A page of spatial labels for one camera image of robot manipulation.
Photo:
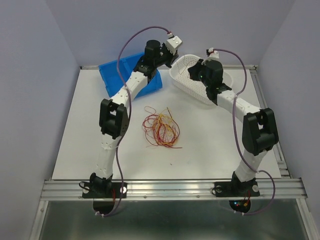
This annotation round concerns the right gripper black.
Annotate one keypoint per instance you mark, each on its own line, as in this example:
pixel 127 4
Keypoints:
pixel 194 69

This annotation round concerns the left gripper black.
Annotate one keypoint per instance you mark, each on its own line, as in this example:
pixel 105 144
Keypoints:
pixel 172 57

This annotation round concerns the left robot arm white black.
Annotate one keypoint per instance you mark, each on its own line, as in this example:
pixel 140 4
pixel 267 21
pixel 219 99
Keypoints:
pixel 114 118

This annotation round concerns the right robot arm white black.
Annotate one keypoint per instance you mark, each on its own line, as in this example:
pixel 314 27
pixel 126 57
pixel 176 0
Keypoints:
pixel 259 129

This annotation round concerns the white perforated plastic basket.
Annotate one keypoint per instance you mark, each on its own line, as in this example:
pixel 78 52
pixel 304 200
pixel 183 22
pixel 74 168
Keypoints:
pixel 190 82

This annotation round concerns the blue plastic divided bin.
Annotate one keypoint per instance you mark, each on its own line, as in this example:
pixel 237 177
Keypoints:
pixel 113 82

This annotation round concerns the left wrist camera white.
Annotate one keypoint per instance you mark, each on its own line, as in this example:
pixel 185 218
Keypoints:
pixel 173 43

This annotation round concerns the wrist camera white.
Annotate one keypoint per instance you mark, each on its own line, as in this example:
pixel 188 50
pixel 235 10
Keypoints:
pixel 173 43
pixel 212 54

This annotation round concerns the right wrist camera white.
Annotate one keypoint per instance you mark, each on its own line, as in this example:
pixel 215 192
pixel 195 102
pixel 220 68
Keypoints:
pixel 212 54

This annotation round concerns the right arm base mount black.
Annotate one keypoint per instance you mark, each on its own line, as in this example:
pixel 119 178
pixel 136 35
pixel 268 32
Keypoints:
pixel 236 188

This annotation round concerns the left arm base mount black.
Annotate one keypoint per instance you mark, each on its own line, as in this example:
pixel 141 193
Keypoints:
pixel 103 188

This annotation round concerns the aluminium front rail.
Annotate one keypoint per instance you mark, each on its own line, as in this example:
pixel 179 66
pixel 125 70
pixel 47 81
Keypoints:
pixel 166 190

